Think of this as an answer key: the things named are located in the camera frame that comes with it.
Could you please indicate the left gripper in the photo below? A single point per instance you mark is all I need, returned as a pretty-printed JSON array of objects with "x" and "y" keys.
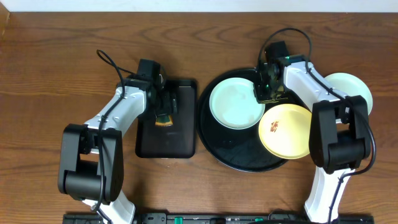
[{"x": 166, "y": 106}]

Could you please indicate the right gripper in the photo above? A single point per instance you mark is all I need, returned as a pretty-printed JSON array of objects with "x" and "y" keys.
[{"x": 260, "y": 97}]

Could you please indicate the green and yellow sponge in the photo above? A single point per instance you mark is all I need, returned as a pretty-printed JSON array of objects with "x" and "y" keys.
[{"x": 164, "y": 120}]

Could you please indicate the light blue plate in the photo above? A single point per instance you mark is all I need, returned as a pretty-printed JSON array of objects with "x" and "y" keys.
[
  {"x": 233, "y": 103},
  {"x": 351, "y": 85}
]

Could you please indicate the yellow plate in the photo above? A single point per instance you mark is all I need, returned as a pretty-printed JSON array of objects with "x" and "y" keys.
[{"x": 284, "y": 131}]

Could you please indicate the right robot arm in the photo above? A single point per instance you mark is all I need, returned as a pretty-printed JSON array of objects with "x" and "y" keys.
[{"x": 329, "y": 125}]

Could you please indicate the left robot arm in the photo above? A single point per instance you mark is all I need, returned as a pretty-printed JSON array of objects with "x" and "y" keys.
[{"x": 91, "y": 159}]

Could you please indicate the black rectangular tray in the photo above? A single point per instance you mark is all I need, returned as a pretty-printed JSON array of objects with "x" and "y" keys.
[{"x": 177, "y": 140}]

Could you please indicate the black round tray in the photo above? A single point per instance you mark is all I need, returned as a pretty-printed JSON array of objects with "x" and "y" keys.
[{"x": 240, "y": 149}]

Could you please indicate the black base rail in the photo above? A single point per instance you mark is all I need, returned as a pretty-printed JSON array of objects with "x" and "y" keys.
[{"x": 162, "y": 218}]

